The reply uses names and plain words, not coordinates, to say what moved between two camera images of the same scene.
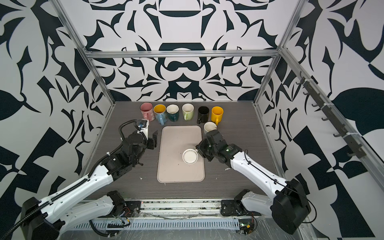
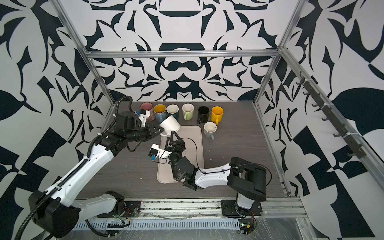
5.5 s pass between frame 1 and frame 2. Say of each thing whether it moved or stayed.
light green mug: stayed
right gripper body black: moved
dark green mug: stayed
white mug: moved
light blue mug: stayed
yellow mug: stayed
